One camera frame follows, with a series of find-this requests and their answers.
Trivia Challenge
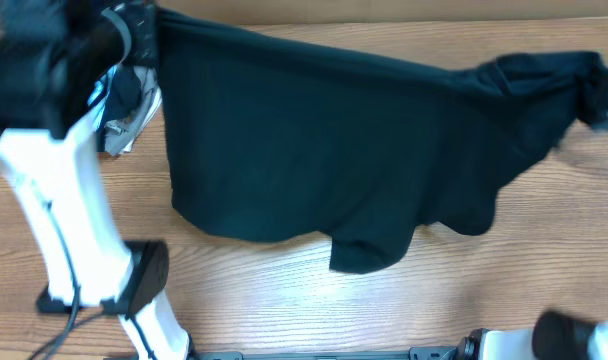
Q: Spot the grey folded garment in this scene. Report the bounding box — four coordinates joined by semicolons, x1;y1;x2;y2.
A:
100;66;162;156

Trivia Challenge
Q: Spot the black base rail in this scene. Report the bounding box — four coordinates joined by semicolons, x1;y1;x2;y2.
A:
196;346;457;360

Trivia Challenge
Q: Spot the beige folded garment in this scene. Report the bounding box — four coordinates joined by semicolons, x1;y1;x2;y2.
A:
120;86;162;154

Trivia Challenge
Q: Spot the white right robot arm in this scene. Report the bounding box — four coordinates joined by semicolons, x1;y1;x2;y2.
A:
444;309;608;360

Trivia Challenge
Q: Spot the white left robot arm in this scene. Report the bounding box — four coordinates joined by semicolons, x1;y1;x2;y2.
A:
0;1;195;359

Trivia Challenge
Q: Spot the black folded garment in pile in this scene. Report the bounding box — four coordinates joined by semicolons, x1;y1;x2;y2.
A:
96;66;142;153

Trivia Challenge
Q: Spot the black t-shirt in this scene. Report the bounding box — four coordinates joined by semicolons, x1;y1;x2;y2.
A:
157;10;608;274

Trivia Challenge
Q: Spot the light blue printed t-shirt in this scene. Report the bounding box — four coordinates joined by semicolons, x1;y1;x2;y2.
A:
87;66;117;108

